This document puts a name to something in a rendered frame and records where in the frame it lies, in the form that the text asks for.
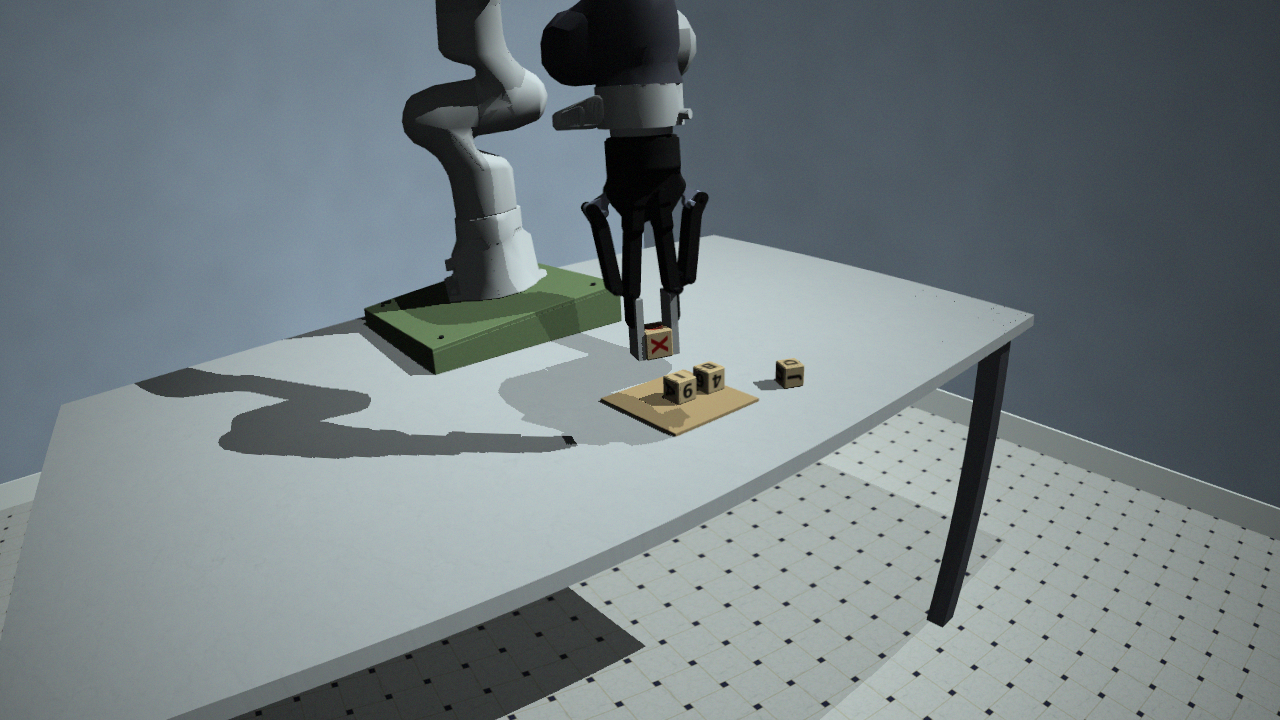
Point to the tan square mat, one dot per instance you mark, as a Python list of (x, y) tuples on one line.
[(646, 402)]

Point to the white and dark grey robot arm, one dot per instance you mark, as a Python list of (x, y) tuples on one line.
[(627, 48)]

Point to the beige letter block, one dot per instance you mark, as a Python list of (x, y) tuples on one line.
[(679, 387), (658, 340), (710, 377), (789, 373)]

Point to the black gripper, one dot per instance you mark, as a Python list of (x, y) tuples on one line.
[(640, 197)]

